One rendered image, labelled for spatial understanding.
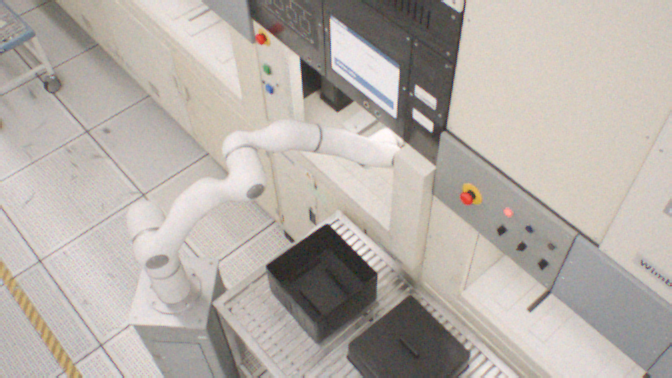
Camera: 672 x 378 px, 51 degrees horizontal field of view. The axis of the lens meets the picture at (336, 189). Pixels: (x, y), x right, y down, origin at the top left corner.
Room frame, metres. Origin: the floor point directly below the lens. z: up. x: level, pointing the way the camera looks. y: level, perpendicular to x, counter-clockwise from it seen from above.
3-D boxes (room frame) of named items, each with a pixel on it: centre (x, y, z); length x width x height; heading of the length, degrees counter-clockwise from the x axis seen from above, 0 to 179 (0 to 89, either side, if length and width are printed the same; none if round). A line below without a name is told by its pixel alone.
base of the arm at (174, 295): (1.21, 0.59, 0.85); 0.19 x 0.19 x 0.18
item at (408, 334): (0.90, -0.21, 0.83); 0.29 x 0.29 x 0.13; 38
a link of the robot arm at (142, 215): (1.24, 0.60, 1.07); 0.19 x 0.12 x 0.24; 20
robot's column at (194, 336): (1.21, 0.59, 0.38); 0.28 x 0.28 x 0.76; 84
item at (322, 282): (1.17, 0.06, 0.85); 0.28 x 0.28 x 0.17; 38
